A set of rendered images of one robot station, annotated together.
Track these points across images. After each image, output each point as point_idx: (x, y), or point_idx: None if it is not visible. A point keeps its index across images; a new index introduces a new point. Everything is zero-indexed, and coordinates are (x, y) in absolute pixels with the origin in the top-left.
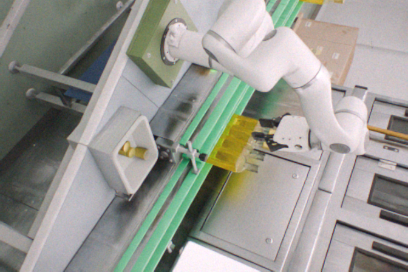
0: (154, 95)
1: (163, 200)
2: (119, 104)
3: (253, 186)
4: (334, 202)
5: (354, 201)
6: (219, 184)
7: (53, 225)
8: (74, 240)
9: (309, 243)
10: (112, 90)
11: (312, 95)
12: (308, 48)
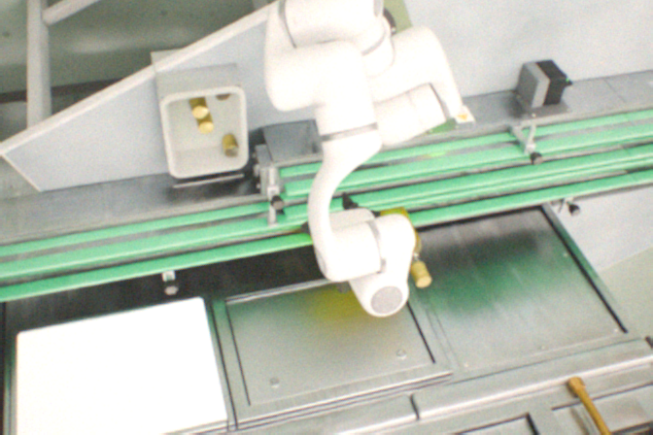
0: None
1: (205, 217)
2: (234, 59)
3: (340, 316)
4: (408, 429)
5: None
6: (306, 278)
7: (59, 125)
8: (80, 170)
9: (311, 431)
10: (230, 34)
11: (326, 158)
12: (361, 93)
